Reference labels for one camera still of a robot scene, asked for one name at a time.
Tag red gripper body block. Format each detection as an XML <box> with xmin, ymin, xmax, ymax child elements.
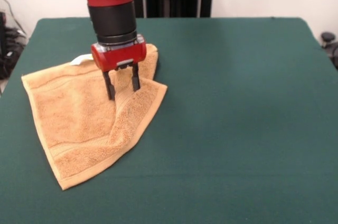
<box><xmin>91</xmin><ymin>34</ymin><xmax>147</xmax><ymax>73</ymax></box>

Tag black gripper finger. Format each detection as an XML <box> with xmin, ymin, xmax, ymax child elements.
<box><xmin>130</xmin><ymin>61</ymin><xmax>141</xmax><ymax>93</ymax></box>
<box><xmin>101</xmin><ymin>70</ymin><xmax>116</xmax><ymax>101</ymax></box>

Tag tan terry towel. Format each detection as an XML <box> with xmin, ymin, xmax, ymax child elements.
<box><xmin>21</xmin><ymin>43</ymin><xmax>168</xmax><ymax>191</ymax></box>

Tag black equipment pile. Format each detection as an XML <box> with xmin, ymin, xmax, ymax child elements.
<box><xmin>0</xmin><ymin>11</ymin><xmax>29</xmax><ymax>81</ymax></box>

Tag dark green table cloth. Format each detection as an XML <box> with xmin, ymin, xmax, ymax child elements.
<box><xmin>0</xmin><ymin>16</ymin><xmax>338</xmax><ymax>224</ymax></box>

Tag grey office chair base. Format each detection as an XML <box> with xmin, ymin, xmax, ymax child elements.
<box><xmin>321</xmin><ymin>32</ymin><xmax>338</xmax><ymax>70</ymax></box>

